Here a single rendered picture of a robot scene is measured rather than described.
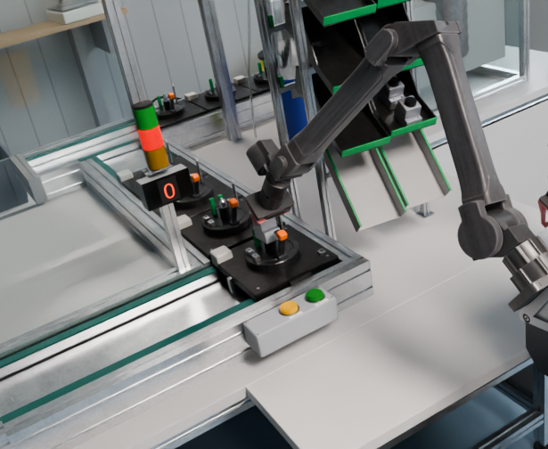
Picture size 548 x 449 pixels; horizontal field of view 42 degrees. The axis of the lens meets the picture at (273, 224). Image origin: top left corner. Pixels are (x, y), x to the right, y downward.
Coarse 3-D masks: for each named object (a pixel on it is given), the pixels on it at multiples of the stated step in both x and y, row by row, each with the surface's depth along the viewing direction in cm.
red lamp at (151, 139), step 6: (144, 132) 164; (150, 132) 164; (156, 132) 165; (144, 138) 165; (150, 138) 165; (156, 138) 165; (162, 138) 168; (144, 144) 166; (150, 144) 165; (156, 144) 166; (162, 144) 167; (150, 150) 166
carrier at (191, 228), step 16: (224, 208) 199; (240, 208) 205; (192, 224) 205; (208, 224) 198; (224, 224) 197; (240, 224) 196; (192, 240) 197; (208, 240) 196; (224, 240) 194; (240, 240) 192; (208, 256) 188
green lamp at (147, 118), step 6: (150, 108) 162; (138, 114) 162; (144, 114) 162; (150, 114) 163; (156, 114) 165; (138, 120) 163; (144, 120) 163; (150, 120) 163; (156, 120) 164; (138, 126) 164; (144, 126) 163; (150, 126) 163; (156, 126) 165
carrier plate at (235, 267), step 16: (288, 224) 195; (304, 240) 186; (240, 256) 185; (304, 256) 179; (320, 256) 178; (336, 256) 177; (224, 272) 182; (240, 272) 178; (256, 272) 177; (272, 272) 175; (288, 272) 174; (304, 272) 173; (256, 288) 170; (272, 288) 170
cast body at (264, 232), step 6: (270, 222) 176; (258, 228) 176; (264, 228) 176; (270, 228) 177; (276, 228) 176; (258, 234) 178; (264, 234) 175; (270, 234) 175; (264, 240) 176; (270, 240) 176
